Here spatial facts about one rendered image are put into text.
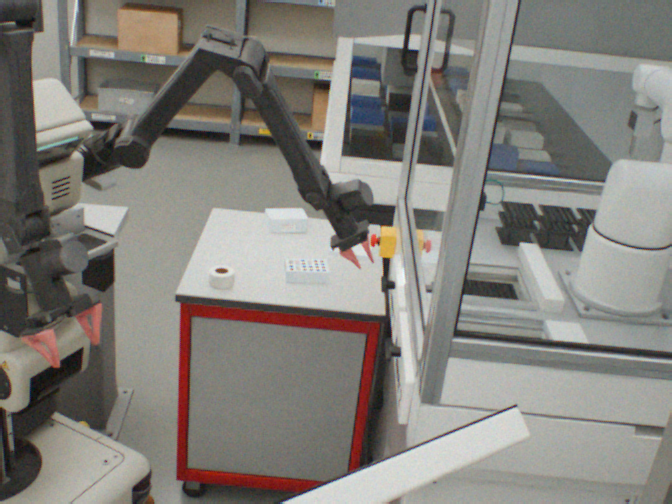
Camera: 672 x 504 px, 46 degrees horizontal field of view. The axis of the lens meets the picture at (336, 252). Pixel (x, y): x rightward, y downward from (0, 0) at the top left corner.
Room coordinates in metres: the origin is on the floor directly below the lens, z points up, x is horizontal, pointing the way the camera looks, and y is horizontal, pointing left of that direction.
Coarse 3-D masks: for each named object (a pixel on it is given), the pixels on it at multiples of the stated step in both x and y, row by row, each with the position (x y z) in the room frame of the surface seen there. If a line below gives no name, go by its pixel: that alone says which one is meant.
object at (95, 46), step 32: (64, 0) 5.37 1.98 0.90; (288, 0) 5.50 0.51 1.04; (320, 0) 5.51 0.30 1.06; (64, 32) 5.37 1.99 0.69; (64, 64) 5.37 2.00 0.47; (160, 64) 5.43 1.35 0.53; (288, 64) 5.66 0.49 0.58; (320, 64) 5.78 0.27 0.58; (96, 96) 5.82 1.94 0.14; (192, 128) 5.45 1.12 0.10; (224, 128) 5.46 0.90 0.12; (256, 128) 5.48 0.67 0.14
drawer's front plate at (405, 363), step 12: (408, 324) 1.57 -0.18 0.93; (408, 336) 1.52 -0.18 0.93; (408, 348) 1.47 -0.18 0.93; (408, 360) 1.42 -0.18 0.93; (408, 372) 1.37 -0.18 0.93; (396, 384) 1.47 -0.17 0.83; (408, 384) 1.34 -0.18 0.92; (396, 396) 1.44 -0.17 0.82; (408, 396) 1.34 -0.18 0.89; (408, 408) 1.34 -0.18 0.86
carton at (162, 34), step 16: (128, 16) 5.48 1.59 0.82; (144, 16) 5.49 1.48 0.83; (160, 16) 5.50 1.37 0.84; (176, 16) 5.51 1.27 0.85; (128, 32) 5.48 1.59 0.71; (144, 32) 5.49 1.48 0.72; (160, 32) 5.50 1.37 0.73; (176, 32) 5.51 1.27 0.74; (128, 48) 5.48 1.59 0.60; (144, 48) 5.49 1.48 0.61; (160, 48) 5.50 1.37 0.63; (176, 48) 5.52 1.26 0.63
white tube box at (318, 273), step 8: (288, 264) 2.06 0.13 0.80; (296, 264) 2.07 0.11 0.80; (304, 264) 2.08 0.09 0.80; (312, 264) 2.08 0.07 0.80; (320, 264) 2.09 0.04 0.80; (288, 272) 2.02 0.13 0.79; (296, 272) 2.02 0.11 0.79; (304, 272) 2.03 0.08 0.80; (312, 272) 2.03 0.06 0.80; (320, 272) 2.04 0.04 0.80; (328, 272) 2.04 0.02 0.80; (288, 280) 2.02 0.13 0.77; (296, 280) 2.02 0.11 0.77; (304, 280) 2.03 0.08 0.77; (312, 280) 2.03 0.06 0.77; (320, 280) 2.04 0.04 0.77; (328, 280) 2.04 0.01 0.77
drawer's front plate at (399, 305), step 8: (392, 264) 1.93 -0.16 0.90; (400, 264) 1.88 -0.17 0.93; (392, 272) 1.91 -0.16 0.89; (400, 272) 1.83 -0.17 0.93; (392, 280) 1.87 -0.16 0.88; (400, 280) 1.78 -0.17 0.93; (400, 288) 1.74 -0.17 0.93; (392, 296) 1.82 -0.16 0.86; (400, 296) 1.70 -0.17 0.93; (392, 304) 1.79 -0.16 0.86; (400, 304) 1.66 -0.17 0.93; (392, 312) 1.76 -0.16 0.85; (392, 320) 1.74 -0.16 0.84; (392, 328) 1.71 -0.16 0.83; (392, 336) 1.68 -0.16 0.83
